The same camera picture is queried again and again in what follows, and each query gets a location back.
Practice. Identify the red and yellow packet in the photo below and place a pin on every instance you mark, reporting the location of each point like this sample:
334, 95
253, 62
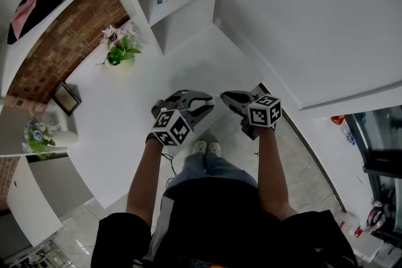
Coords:
338, 120

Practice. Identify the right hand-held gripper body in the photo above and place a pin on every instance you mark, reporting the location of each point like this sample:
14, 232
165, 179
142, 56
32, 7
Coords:
265, 111

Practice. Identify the person's left forearm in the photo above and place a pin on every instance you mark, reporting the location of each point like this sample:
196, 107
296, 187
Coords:
144, 185

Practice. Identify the person's left white shoe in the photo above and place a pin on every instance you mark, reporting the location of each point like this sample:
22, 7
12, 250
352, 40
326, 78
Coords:
199, 147

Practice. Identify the pink flowers in pale pot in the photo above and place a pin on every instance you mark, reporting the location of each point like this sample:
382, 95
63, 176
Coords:
121, 53

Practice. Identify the blue flowers in white vase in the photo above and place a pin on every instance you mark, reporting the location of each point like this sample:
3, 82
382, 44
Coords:
39, 135

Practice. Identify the grey metal frame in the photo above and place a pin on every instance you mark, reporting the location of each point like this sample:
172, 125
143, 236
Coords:
41, 255

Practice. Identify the person's right white shoe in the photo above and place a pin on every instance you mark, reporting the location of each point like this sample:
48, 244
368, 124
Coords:
214, 149

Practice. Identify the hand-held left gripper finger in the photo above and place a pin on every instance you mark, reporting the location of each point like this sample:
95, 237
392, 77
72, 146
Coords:
202, 95
204, 114

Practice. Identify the white box with red label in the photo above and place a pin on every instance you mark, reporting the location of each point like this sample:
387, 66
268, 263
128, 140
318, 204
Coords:
367, 244

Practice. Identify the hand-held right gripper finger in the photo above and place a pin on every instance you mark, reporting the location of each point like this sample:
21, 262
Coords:
238, 105
238, 94

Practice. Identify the dark window frame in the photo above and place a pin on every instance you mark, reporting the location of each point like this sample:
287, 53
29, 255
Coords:
377, 168

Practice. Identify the person's white shoe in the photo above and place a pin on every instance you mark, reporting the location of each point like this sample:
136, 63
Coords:
199, 147
214, 149

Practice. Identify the black picture frame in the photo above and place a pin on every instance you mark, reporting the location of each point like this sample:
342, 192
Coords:
67, 98

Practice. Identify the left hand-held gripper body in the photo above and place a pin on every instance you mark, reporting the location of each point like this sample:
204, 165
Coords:
171, 128

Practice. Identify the black and pink bag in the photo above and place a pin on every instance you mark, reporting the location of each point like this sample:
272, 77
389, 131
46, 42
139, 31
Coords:
375, 216

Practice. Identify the clear plastic water bottle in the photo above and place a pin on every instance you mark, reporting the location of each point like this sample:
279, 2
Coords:
348, 136

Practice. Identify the person's black shirt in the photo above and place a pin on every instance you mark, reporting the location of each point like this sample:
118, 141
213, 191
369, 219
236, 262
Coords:
220, 222

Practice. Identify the person's right forearm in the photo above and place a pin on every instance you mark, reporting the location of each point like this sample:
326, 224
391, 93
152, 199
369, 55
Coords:
271, 172

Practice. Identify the person's blue jeans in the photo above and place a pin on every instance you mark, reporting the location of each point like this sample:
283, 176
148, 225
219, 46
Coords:
220, 166

